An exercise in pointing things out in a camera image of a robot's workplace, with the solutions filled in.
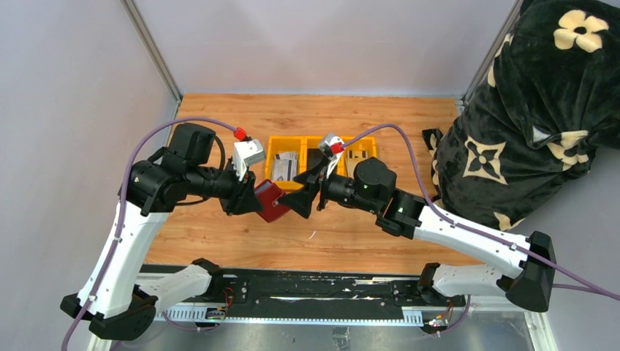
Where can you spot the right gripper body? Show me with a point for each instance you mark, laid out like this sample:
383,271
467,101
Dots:
329,188

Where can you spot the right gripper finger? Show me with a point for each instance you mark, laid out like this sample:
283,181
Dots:
310,176
300,201

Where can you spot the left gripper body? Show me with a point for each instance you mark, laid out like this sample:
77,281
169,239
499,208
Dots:
232,185

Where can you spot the red leather card holder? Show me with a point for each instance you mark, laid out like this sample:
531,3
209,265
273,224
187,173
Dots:
269,195

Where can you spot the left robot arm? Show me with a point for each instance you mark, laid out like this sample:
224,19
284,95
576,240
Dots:
115,306

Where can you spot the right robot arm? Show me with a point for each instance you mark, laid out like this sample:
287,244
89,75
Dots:
515,266

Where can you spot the black cards stack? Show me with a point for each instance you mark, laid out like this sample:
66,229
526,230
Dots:
314,156

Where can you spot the white cards stack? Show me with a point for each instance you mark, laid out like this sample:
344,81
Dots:
284,166

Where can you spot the tan cards stack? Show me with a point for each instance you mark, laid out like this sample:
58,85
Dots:
352,159

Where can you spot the black floral blanket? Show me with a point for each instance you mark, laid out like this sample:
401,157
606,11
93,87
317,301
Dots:
549,101

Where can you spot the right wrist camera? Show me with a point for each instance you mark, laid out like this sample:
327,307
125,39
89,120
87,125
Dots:
331,147

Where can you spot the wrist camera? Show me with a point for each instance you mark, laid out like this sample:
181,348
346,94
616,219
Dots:
246,154
331,147

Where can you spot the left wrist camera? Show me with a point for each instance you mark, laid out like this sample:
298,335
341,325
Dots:
246,154

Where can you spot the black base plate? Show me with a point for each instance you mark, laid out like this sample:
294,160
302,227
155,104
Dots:
314,295

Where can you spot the aluminium frame rail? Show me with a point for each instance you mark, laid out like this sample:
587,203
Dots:
484,322

